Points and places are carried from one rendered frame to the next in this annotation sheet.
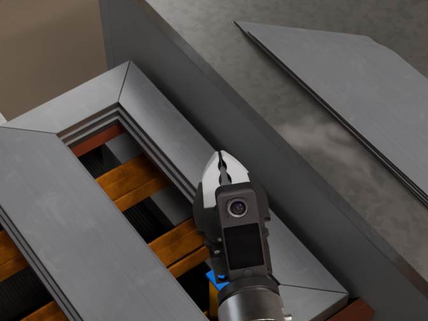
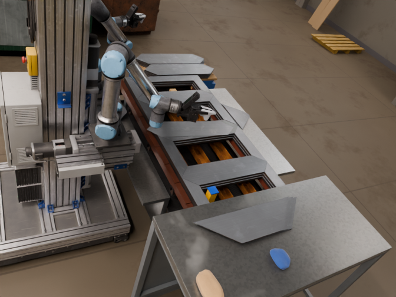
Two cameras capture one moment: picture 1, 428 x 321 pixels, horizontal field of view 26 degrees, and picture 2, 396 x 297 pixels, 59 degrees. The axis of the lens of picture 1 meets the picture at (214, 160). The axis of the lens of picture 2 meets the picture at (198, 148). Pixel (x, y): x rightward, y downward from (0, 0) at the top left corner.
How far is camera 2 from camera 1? 1.77 m
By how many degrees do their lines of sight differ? 58
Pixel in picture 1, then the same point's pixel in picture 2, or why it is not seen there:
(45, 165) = (253, 167)
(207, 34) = (290, 190)
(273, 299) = (176, 104)
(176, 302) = (208, 180)
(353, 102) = (260, 210)
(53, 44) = not seen: hidden behind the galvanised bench
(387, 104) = (260, 218)
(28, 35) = not seen: hidden behind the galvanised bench
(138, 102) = not seen: hidden behind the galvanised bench
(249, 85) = (270, 192)
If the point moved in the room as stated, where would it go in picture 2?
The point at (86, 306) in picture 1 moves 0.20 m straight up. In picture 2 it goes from (210, 164) to (218, 143)
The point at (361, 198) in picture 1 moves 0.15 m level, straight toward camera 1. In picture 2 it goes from (225, 203) to (203, 190)
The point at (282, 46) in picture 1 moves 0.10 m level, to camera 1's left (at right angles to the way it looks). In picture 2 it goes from (284, 201) to (283, 190)
